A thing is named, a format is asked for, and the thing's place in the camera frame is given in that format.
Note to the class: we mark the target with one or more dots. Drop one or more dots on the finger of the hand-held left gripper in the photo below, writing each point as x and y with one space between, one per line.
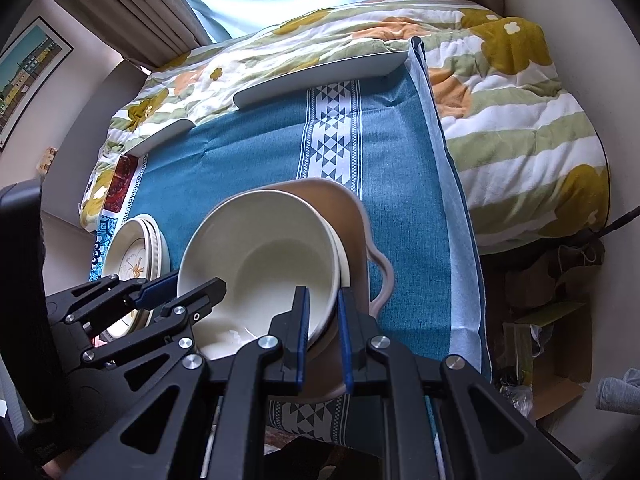
190 307
160 289

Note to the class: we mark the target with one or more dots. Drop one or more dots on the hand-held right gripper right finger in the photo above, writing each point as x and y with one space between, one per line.
345 335

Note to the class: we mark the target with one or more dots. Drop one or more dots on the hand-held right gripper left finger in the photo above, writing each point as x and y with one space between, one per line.
300 335

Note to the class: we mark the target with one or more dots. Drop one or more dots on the white plate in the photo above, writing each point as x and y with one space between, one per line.
159 255

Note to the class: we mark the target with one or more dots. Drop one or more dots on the small flower print saucer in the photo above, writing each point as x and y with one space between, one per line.
125 255

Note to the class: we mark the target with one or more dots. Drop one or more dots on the plain cream bowl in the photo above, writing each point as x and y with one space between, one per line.
260 260

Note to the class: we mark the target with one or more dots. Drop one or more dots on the colourful patterned cloth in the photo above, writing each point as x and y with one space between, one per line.
125 180

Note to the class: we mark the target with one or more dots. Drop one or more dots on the blue tablecloth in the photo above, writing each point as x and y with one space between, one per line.
240 160

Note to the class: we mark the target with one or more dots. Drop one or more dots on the short grey tray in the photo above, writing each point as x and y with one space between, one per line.
165 135

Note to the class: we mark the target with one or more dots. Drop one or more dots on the brown paper bag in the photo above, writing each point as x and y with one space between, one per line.
550 270

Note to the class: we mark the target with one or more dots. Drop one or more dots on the open cardboard box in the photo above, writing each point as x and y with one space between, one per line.
560 390

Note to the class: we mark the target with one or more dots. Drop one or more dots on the long grey tray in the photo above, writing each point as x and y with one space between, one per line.
320 80

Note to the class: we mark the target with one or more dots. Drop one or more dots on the floral blanket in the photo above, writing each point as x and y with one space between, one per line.
525 125

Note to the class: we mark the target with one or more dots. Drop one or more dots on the grey cloth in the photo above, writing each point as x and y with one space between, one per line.
617 390

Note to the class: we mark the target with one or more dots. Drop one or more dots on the framed wall picture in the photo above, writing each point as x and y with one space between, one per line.
30 70

